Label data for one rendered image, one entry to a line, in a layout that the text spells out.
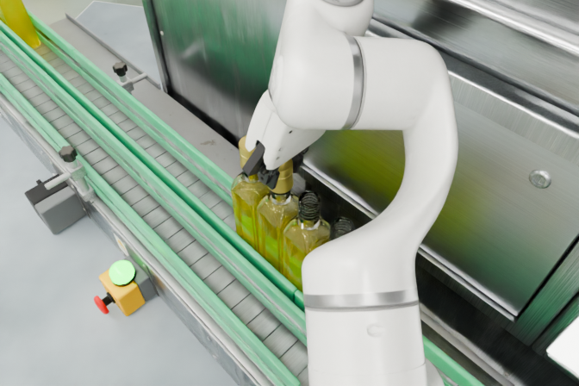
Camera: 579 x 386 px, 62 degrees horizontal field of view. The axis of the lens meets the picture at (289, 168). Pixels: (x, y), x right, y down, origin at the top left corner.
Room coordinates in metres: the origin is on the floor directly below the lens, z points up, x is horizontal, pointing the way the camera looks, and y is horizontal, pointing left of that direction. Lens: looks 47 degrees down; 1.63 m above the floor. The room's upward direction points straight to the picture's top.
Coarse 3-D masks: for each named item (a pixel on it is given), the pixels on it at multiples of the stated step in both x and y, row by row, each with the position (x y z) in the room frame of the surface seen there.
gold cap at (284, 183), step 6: (288, 162) 0.44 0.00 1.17; (282, 168) 0.43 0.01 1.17; (288, 168) 0.43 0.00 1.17; (282, 174) 0.42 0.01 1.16; (288, 174) 0.43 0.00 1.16; (282, 180) 0.42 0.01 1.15; (288, 180) 0.43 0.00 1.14; (276, 186) 0.42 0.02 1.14; (282, 186) 0.42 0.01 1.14; (288, 186) 0.43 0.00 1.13; (276, 192) 0.42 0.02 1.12; (282, 192) 0.42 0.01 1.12
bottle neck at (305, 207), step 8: (304, 192) 0.41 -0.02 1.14; (312, 192) 0.41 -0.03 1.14; (304, 200) 0.40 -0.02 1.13; (312, 200) 0.40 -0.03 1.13; (320, 200) 0.39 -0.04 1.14; (304, 208) 0.38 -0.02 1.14; (312, 208) 0.38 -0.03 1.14; (320, 208) 0.39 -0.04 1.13; (304, 216) 0.38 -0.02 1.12; (312, 216) 0.38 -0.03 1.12; (304, 224) 0.38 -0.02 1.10; (312, 224) 0.38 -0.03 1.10
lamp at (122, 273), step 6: (114, 264) 0.48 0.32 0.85; (120, 264) 0.47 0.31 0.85; (126, 264) 0.48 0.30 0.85; (114, 270) 0.46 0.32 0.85; (120, 270) 0.46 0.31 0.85; (126, 270) 0.46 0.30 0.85; (132, 270) 0.47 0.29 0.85; (114, 276) 0.45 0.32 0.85; (120, 276) 0.45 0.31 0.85; (126, 276) 0.45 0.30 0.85; (132, 276) 0.46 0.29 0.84; (114, 282) 0.45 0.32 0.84; (120, 282) 0.45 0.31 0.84; (126, 282) 0.45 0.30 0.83
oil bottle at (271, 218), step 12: (264, 204) 0.43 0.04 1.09; (276, 204) 0.42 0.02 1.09; (288, 204) 0.43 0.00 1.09; (264, 216) 0.42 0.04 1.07; (276, 216) 0.41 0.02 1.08; (288, 216) 0.41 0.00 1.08; (264, 228) 0.42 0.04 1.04; (276, 228) 0.40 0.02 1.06; (264, 240) 0.43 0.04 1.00; (276, 240) 0.41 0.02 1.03; (264, 252) 0.43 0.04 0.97; (276, 252) 0.41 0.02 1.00; (276, 264) 0.41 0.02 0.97
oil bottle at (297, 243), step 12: (288, 228) 0.39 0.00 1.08; (300, 228) 0.38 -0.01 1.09; (324, 228) 0.39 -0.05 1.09; (288, 240) 0.38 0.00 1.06; (300, 240) 0.37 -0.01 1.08; (312, 240) 0.37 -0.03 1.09; (324, 240) 0.38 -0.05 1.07; (288, 252) 0.38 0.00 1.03; (300, 252) 0.37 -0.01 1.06; (288, 264) 0.38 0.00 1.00; (300, 264) 0.37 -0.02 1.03; (288, 276) 0.38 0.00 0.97; (300, 276) 0.37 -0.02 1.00; (300, 288) 0.37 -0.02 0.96
